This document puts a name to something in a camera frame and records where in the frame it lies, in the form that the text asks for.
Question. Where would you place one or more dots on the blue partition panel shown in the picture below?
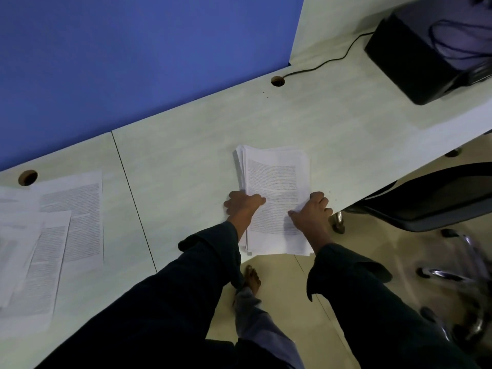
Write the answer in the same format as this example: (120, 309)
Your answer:
(134, 61)

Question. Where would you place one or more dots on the person's right thumb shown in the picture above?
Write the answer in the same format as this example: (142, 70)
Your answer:
(296, 215)

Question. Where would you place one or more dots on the person's right hand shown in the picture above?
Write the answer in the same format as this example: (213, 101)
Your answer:
(313, 219)

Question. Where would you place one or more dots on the person's right forearm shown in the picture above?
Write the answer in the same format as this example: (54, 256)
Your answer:
(369, 303)

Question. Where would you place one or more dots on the person's left forearm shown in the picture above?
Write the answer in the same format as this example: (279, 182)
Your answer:
(169, 299)

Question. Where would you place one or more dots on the stack of printed paper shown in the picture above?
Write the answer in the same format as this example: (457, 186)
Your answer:
(275, 172)

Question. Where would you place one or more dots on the black office chair seat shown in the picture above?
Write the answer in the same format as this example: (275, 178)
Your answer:
(434, 199)

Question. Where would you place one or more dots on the black chrome caster wheel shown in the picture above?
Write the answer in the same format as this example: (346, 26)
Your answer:
(338, 223)

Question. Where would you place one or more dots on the black printer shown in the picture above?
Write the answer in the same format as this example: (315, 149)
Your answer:
(419, 49)

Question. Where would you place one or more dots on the chrome chair base with casters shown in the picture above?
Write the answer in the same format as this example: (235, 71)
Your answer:
(457, 276)

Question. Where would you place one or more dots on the person's left thumb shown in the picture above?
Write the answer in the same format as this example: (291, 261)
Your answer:
(258, 200)

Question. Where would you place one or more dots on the person's left hand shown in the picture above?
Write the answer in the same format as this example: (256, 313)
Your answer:
(241, 205)

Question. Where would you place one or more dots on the person's bare foot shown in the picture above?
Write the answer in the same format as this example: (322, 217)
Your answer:
(251, 278)

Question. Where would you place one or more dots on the person's grey trouser leg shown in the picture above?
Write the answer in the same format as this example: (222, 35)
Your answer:
(265, 334)

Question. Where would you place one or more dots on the printed white paper sheet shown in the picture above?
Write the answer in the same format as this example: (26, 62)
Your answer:
(15, 199)
(13, 261)
(77, 215)
(44, 265)

